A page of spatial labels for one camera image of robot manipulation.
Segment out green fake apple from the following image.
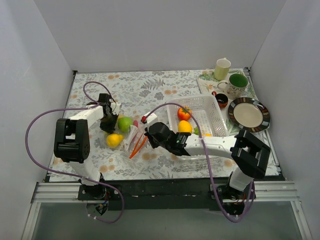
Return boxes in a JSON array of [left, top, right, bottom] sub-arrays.
[[117, 116, 133, 133]]

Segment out clear zip top bag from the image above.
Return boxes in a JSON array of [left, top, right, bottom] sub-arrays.
[[106, 119, 147, 159]]

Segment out yellow fake lemon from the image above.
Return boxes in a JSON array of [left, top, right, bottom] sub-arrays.
[[106, 133, 124, 148], [178, 120, 193, 133]]

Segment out orange fake tomato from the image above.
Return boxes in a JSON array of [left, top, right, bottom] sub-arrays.
[[177, 106, 192, 121]]

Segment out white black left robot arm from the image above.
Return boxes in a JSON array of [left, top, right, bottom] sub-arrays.
[[53, 93, 120, 200]]

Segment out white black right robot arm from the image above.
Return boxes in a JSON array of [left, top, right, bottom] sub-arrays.
[[145, 122, 271, 199]]

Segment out floral table mat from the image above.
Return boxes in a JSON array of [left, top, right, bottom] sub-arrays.
[[65, 69, 237, 181]]

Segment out white plastic basket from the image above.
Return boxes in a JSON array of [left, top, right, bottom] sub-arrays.
[[165, 94, 230, 163]]

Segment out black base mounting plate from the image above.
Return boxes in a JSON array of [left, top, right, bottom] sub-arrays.
[[77, 177, 229, 211]]

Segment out small red black bowl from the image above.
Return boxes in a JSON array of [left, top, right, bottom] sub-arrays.
[[211, 91, 229, 109]]

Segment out pale green mug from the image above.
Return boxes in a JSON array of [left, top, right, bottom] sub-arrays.
[[214, 57, 231, 81]]

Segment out dark rimmed ceramic plate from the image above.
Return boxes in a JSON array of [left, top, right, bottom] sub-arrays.
[[227, 97, 271, 133]]

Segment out floral mug green inside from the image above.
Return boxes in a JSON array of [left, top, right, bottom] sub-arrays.
[[217, 73, 249, 100]]

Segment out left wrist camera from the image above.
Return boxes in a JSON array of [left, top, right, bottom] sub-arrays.
[[110, 102, 121, 115]]

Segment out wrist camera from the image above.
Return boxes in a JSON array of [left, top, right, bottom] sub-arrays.
[[141, 113, 158, 128], [110, 102, 121, 115]]

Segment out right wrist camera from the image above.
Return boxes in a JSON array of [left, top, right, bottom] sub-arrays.
[[141, 113, 158, 128]]

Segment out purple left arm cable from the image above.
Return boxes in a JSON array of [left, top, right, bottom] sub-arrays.
[[24, 81, 125, 224]]

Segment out grey aluminium frame rail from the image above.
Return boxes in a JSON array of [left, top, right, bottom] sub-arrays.
[[21, 67, 313, 240]]

